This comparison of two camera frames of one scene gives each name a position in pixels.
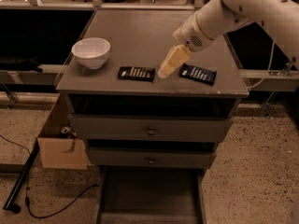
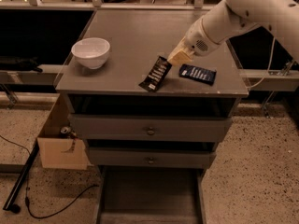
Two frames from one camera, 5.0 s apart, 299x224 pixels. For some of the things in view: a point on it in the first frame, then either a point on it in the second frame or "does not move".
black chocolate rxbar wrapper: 136,73 -> 156,75
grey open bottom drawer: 150,194 does not move
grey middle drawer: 183,158 does not move
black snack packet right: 198,74 does not move
